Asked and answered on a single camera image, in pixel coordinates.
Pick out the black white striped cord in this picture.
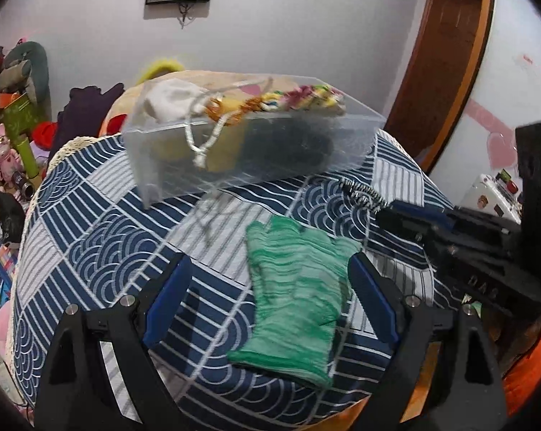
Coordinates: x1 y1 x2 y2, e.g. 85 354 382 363
338 178 390 214

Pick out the clear plastic storage box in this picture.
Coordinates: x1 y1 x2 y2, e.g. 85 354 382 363
121 71 385 206

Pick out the grey green plush toy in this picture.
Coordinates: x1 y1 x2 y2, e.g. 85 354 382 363
0 41 51 120

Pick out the green knitted glove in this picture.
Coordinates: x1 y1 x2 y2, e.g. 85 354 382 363
228 216 361 389

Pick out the pink bunny toy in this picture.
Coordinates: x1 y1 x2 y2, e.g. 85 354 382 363
0 124 24 184

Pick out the black gold chain pouch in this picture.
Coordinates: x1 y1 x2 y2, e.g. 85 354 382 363
239 119 334 179

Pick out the dark purple garment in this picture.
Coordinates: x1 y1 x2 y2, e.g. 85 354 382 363
49 83 125 159

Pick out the brown wooden door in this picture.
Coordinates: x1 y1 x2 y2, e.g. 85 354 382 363
385 0 494 172

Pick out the yellow green sponge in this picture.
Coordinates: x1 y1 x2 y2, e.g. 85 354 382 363
150 124 247 173

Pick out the green cardboard box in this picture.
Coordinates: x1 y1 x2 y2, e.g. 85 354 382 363
0 94 46 139

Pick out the yellow plush ring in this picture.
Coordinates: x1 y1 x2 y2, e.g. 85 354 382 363
136 56 187 86

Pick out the beige patterned blanket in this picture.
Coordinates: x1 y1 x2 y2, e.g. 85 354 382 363
99 70 299 137

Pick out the red plush item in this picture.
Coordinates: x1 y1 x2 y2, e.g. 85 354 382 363
32 121 58 151

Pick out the green bottle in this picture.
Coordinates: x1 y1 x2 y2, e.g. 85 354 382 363
14 134 39 179

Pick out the white drawstring pouch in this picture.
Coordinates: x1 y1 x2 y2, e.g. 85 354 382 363
142 79 237 169

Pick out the floral fabric scrunchie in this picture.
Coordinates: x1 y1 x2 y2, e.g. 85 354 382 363
205 85 346 124

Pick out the white sticker suitcase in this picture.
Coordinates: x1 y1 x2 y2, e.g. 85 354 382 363
458 169 522 224

